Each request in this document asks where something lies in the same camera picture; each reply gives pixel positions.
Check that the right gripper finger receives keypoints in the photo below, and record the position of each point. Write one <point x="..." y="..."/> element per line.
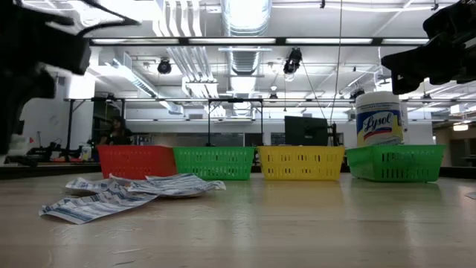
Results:
<point x="405" y="72"/>

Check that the green plastic basket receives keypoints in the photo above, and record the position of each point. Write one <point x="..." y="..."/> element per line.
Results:
<point x="213" y="164"/>
<point x="398" y="162"/>

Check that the Lysol wipes canister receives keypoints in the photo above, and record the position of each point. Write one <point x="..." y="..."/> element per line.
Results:
<point x="379" y="119"/>

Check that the black overhead rig beam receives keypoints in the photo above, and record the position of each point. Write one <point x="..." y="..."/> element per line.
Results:
<point x="183" y="41"/>

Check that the glowing ceiling lamp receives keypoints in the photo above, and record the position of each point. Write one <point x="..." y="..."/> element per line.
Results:
<point x="461" y="127"/>

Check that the person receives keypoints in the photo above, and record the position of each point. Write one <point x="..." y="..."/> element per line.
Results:
<point x="117" y="134"/>

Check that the black overhead rig camera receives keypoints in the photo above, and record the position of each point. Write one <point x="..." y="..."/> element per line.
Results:
<point x="293" y="63"/>

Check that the black background robot arm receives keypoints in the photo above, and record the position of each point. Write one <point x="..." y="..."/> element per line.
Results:
<point x="56" y="150"/>

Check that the blue striped bandage wrapper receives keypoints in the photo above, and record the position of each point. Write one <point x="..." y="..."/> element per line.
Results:
<point x="93" y="206"/>
<point x="89" y="185"/>
<point x="126" y="178"/>
<point x="178" y="186"/>

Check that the yellow plastic basket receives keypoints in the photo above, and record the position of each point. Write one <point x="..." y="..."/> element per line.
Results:
<point x="297" y="160"/>

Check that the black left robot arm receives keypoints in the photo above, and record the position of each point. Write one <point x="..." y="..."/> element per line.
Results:
<point x="11" y="15"/>

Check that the dark shelf unit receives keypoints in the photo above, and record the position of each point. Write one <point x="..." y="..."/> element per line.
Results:
<point x="100" y="115"/>

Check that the red object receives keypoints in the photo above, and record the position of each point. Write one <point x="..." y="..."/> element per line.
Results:
<point x="31" y="140"/>

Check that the red plastic basket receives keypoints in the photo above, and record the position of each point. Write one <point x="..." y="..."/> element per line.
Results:
<point x="134" y="162"/>

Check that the silver ceiling air duct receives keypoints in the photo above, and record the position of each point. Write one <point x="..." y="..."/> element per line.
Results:
<point x="243" y="61"/>

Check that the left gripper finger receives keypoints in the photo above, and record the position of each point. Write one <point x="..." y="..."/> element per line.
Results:
<point x="18" y="93"/>

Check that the black monitor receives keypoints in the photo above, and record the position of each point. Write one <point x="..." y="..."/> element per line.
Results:
<point x="305" y="130"/>

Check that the black ceiling-hung camera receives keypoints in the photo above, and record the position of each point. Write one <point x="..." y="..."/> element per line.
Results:
<point x="164" y="67"/>

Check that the small white container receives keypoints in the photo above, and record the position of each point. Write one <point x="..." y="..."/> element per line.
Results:
<point x="86" y="152"/>

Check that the black background table frame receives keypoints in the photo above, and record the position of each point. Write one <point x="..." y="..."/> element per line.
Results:
<point x="70" y="126"/>
<point x="235" y="100"/>

